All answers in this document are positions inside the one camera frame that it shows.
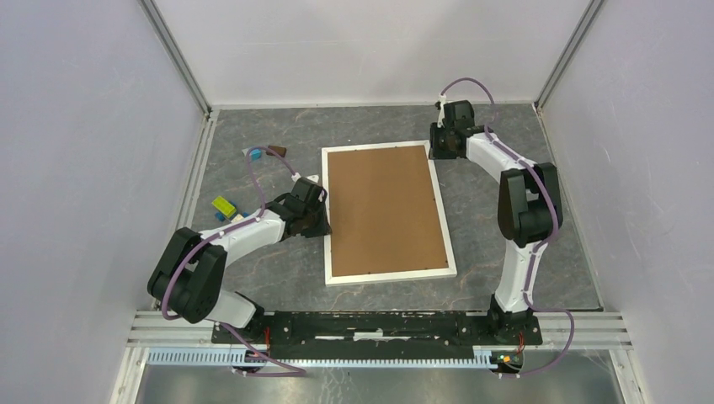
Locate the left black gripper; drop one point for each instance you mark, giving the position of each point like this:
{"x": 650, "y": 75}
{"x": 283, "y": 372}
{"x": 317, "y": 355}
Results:
{"x": 323, "y": 229}

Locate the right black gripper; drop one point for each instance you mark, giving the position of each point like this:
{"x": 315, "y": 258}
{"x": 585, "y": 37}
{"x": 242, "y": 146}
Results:
{"x": 435, "y": 152}

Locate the brown cardboard backing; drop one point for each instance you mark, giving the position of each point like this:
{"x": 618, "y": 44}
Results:
{"x": 385, "y": 212}

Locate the white picture frame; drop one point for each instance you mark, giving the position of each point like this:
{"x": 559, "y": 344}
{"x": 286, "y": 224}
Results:
{"x": 329, "y": 223}

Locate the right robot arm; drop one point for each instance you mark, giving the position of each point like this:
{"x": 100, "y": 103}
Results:
{"x": 528, "y": 212}

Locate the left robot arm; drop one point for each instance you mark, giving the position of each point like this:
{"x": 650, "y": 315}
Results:
{"x": 188, "y": 278}

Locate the brown toy block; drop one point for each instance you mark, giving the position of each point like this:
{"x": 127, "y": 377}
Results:
{"x": 276, "y": 151}

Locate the toy brick car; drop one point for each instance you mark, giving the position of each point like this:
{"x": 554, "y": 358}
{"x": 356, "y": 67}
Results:
{"x": 226, "y": 211}

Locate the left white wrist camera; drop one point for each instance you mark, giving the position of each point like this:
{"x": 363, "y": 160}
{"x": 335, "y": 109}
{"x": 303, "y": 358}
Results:
{"x": 310, "y": 180}

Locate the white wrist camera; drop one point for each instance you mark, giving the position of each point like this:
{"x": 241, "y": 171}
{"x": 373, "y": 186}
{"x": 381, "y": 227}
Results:
{"x": 442, "y": 100}
{"x": 310, "y": 180}

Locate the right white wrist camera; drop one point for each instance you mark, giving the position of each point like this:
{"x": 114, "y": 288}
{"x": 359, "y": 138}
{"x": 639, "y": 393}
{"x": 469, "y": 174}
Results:
{"x": 442, "y": 100}

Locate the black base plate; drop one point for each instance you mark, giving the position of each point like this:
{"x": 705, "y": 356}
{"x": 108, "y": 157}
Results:
{"x": 325, "y": 335}

